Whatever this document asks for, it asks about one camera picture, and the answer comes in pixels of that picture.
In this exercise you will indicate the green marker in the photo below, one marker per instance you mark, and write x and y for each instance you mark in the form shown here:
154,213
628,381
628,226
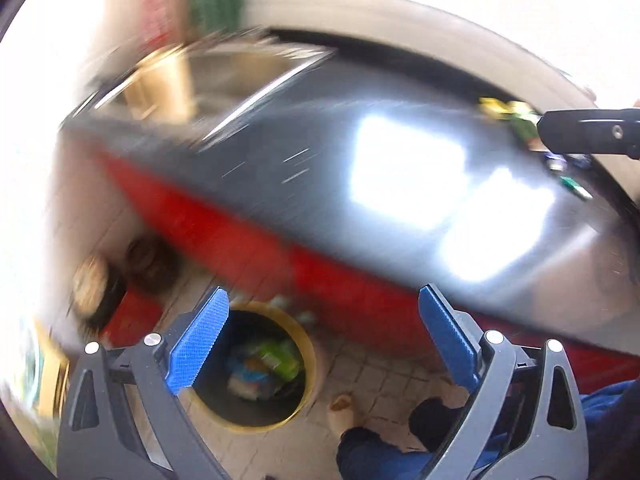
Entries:
575,187

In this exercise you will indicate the red plastic bag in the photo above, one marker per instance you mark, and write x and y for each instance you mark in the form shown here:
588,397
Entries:
155,12

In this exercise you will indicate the dark round pot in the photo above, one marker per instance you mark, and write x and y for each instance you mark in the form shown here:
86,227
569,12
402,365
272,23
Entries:
152,262

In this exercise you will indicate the person's blue pants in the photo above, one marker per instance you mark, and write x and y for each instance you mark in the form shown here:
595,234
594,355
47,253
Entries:
370,455

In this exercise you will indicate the red cabinet front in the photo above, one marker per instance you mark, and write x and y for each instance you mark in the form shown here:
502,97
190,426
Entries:
260,245

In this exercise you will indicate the blue tube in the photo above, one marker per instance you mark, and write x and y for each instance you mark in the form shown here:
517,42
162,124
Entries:
556,164

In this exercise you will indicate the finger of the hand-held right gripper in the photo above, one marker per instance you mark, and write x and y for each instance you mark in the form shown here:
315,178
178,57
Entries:
590,130

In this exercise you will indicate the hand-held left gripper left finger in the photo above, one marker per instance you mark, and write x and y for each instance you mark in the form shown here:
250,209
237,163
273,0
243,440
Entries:
197,342

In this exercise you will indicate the steel sink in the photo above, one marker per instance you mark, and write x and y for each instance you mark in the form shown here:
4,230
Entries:
240,75

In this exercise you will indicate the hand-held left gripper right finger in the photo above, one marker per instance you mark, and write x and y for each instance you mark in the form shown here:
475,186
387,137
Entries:
450,337

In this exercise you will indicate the yellow rimmed waste bin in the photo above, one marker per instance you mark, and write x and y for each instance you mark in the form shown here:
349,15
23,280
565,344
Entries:
310,360

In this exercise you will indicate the yellow plastic pitcher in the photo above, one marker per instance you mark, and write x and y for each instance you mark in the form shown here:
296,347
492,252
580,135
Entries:
160,87

